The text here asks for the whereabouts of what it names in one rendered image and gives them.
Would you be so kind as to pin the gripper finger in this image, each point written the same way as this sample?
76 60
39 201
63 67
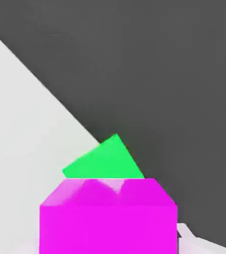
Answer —
192 245

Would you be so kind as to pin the small green cube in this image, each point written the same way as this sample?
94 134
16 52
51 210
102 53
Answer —
109 160

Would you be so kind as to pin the small magenta cube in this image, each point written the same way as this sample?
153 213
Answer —
107 224

